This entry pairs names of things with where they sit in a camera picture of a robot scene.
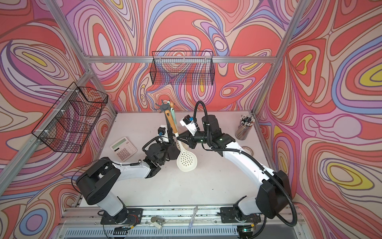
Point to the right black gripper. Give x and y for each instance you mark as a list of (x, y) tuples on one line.
[(187, 136)]

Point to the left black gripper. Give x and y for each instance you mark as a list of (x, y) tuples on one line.
[(170, 143)]

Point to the grey utensil rack stand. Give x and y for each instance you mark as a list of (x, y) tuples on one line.
[(162, 107)]

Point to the cream skimmer green handle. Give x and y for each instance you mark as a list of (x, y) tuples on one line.
[(172, 110)]

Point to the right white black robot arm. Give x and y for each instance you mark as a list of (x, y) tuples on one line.
[(273, 198)]

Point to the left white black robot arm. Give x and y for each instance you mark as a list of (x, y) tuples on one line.
[(95, 183)]

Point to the pencil cup with pencils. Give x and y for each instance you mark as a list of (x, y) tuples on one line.
[(246, 123)]

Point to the roll of tape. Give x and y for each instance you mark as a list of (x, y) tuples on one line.
[(248, 150)]

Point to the pink white calculator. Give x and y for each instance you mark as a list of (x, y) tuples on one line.
[(123, 149)]

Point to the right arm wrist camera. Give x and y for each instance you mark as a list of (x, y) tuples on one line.
[(189, 123)]

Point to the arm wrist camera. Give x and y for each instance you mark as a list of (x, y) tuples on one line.
[(189, 123), (163, 133)]

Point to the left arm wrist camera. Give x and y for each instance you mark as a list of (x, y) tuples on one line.
[(163, 133)]

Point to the pen on rail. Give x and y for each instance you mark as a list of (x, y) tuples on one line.
[(193, 217)]

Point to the black wire basket back wall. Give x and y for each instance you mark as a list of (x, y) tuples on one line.
[(175, 67)]

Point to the black wire basket wall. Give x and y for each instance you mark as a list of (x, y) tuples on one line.
[(78, 110), (175, 67)]

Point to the small clip on rail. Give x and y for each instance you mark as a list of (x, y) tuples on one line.
[(157, 222)]

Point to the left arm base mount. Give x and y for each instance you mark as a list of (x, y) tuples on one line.
[(129, 216)]

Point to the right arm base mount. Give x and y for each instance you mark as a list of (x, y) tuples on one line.
[(229, 215)]

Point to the black wire basket left wall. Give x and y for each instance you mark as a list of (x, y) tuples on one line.
[(78, 110)]

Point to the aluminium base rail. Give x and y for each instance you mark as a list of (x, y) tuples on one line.
[(84, 223)]

